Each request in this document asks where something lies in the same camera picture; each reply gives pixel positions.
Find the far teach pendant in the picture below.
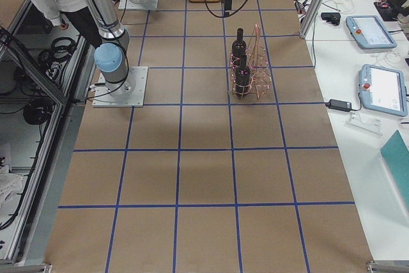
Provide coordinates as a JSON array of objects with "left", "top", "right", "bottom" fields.
[{"left": 346, "top": 15, "right": 397, "bottom": 49}]

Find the dark wine bottle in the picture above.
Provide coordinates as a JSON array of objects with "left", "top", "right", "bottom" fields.
[
  {"left": 235, "top": 54, "right": 251, "bottom": 98},
  {"left": 231, "top": 28, "right": 247, "bottom": 66}
]

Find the dark wine bottle right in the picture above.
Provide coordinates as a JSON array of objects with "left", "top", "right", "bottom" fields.
[{"left": 235, "top": 54, "right": 251, "bottom": 98}]

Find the clear acrylic stand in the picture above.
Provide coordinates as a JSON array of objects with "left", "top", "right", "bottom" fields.
[{"left": 346, "top": 111, "right": 383, "bottom": 136}]

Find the dark wine bottle left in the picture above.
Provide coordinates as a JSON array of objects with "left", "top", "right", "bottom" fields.
[{"left": 231, "top": 28, "right": 247, "bottom": 66}]

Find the copper wire bottle basket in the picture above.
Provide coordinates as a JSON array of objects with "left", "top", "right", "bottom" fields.
[{"left": 229, "top": 24, "right": 272, "bottom": 98}]

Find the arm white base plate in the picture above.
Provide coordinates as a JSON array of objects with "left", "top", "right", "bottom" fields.
[
  {"left": 118, "top": 0, "right": 158, "bottom": 11},
  {"left": 92, "top": 66, "right": 148, "bottom": 107}
]

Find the teach pendant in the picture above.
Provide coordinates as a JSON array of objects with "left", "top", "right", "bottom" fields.
[
  {"left": 359, "top": 64, "right": 408, "bottom": 116},
  {"left": 346, "top": 15, "right": 397, "bottom": 49}
]

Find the black power adapter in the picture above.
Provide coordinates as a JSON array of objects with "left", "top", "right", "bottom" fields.
[{"left": 325, "top": 99, "right": 352, "bottom": 113}]

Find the near teach pendant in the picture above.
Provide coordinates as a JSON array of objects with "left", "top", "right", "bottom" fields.
[{"left": 359, "top": 64, "right": 408, "bottom": 116}]

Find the teal book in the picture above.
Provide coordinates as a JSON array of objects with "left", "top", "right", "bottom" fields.
[{"left": 380, "top": 130, "right": 408, "bottom": 210}]

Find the black handheld device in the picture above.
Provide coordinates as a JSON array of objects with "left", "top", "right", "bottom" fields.
[{"left": 321, "top": 12, "right": 341, "bottom": 26}]

